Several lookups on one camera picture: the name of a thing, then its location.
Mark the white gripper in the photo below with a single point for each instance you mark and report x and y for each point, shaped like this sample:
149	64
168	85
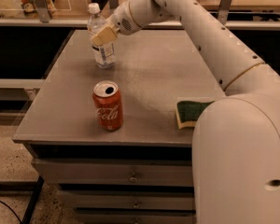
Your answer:
122	20

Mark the clear plastic water bottle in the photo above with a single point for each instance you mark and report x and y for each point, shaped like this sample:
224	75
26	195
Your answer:
104	55

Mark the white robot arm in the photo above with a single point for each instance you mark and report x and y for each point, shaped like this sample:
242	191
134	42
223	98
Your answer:
236	140

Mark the red coke can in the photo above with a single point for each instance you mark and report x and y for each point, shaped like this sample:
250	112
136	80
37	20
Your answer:
107	100

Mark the green yellow sponge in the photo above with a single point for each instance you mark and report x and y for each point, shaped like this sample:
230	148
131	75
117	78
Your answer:
188	112

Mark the grey drawer cabinet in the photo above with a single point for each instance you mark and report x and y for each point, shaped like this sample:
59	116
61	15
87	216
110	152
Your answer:
140	173

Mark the metal shelf rail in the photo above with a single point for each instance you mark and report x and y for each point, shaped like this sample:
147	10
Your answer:
74	13

